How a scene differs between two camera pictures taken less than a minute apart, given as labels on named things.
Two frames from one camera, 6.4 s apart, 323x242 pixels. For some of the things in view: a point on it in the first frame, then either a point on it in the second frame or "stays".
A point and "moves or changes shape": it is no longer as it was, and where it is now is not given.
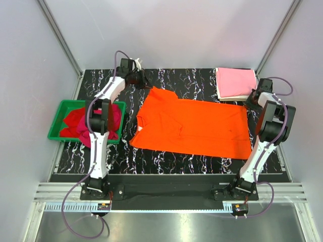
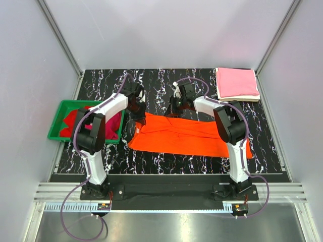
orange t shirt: [166, 124] moves or changes shape
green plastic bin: [65, 106] stays
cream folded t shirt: [232, 98] stays
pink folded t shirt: [232, 81] stays
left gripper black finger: [146, 82] → [141, 120]
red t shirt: [72, 119] stays
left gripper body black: [137, 79] → [139, 108]
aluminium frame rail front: [66, 197] stays
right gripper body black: [250, 103] → [178, 104]
